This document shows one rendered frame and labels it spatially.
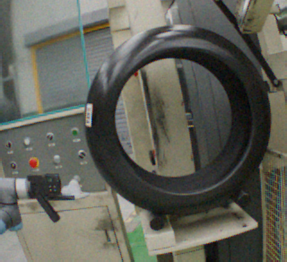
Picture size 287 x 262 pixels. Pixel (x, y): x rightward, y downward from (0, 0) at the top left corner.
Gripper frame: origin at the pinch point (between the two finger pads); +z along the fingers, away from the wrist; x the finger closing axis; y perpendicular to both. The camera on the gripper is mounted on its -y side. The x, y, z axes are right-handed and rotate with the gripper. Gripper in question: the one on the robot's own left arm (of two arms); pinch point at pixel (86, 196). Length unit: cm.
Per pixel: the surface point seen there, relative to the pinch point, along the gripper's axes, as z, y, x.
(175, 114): 31.7, 22.4, 25.3
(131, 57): 16.6, 40.0, -11.8
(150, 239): 18.4, -12.9, -11.8
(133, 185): 14.7, 5.5, -11.9
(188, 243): 30.3, -16.3, -11.7
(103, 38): -14, 173, 926
